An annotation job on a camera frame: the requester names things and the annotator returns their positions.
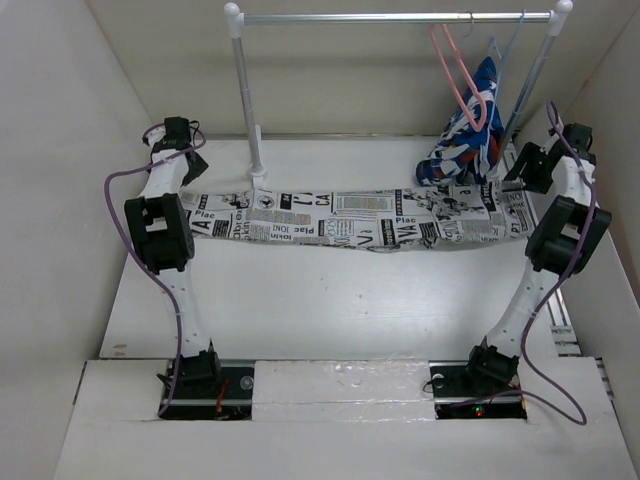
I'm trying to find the newspaper print trousers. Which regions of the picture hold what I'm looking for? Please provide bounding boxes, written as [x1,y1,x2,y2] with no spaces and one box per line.
[180,182,535,252]

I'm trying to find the pink clothes hanger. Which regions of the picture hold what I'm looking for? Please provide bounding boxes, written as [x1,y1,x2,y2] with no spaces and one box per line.
[429,22,487,133]

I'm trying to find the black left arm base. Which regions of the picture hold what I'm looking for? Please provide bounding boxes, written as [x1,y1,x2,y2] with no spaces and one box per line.
[161,363,255,421]

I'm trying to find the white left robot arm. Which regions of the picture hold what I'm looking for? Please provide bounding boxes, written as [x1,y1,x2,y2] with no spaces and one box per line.
[124,116,224,400]

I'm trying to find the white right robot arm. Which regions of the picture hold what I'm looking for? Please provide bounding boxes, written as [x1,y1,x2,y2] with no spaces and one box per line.
[462,123,612,396]

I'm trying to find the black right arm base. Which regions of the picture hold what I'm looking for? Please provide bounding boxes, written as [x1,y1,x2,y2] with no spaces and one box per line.
[423,361,527,420]

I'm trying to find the light blue clothes hanger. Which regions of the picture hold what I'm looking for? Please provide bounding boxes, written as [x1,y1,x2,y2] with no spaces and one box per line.
[459,9,527,151]

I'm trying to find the blue patterned garment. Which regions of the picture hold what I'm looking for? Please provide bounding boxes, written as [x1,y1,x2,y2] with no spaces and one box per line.
[415,56,504,186]

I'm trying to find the white clothes rack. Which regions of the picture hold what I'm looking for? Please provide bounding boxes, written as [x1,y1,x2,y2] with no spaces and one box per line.
[224,1,573,188]

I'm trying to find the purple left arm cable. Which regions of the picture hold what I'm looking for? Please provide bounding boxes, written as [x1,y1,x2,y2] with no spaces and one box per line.
[102,122,207,418]

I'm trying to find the aluminium rail right side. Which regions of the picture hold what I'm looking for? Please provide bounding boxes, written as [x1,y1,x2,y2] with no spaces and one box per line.
[486,145,594,358]

